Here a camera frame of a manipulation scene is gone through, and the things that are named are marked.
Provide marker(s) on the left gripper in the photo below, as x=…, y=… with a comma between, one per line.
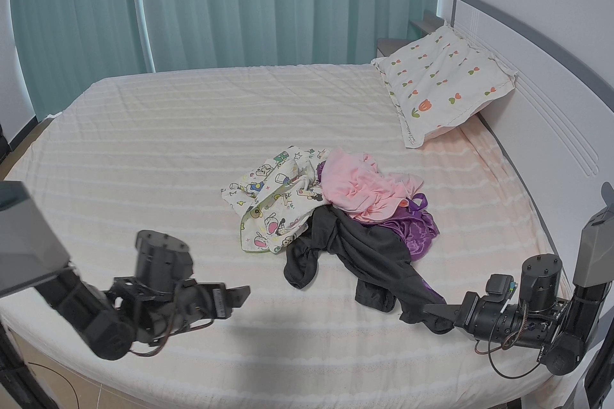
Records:
x=206, y=301

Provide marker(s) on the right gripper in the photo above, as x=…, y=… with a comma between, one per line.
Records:
x=479, y=318

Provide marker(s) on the black garment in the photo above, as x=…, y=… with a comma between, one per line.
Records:
x=374, y=258

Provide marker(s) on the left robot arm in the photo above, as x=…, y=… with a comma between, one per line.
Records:
x=86, y=311

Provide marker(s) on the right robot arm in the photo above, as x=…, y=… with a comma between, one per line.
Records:
x=571, y=325

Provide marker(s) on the bed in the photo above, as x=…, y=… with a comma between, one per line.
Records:
x=168, y=148

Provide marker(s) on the purple garment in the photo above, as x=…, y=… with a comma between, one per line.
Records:
x=419, y=237

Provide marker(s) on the white printed pyjama garment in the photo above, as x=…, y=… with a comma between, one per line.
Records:
x=273, y=201

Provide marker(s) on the pink garment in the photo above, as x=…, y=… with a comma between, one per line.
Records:
x=350, y=186

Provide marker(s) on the white printed pillow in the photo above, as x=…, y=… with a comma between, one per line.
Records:
x=441, y=76

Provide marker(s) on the grey bedside table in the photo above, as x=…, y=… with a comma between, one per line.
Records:
x=391, y=45

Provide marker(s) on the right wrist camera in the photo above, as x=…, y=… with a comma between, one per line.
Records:
x=501, y=288

